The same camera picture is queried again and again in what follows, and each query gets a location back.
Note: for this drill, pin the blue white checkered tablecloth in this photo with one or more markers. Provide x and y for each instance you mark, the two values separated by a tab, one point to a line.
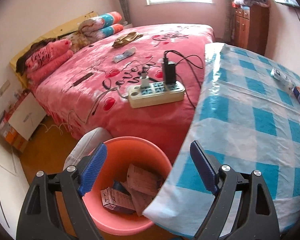
247	120

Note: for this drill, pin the pink bed cover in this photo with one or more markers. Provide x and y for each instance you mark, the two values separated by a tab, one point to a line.
90	90

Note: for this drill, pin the folded pink blanket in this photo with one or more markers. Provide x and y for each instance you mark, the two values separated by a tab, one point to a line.
46	60

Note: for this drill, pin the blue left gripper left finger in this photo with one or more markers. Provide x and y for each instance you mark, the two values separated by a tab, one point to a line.
89	168

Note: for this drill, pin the brown wooden cabinet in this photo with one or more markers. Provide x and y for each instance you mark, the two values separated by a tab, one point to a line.
251	26

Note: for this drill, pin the orange plastic trash bin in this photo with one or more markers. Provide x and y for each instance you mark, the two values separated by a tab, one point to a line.
121	152

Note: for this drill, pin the rolled colourful quilt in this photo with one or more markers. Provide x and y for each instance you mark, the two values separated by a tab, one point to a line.
100	27

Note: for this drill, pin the olive green cloth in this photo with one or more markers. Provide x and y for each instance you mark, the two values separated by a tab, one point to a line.
126	39

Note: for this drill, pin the white usb charger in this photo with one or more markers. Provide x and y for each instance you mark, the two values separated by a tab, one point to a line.
144	79

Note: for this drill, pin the black power adapter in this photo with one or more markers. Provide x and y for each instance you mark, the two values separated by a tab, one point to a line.
168	71

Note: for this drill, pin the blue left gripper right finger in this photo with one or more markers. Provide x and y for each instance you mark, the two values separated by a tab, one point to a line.
206	167

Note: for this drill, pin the beige power strip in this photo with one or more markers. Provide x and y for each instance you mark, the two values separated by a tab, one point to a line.
157	93

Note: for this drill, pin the small blue white milk carton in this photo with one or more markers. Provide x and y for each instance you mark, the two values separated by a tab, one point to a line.
117	201

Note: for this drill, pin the small white tube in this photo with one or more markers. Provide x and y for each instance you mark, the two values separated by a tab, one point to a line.
126	54

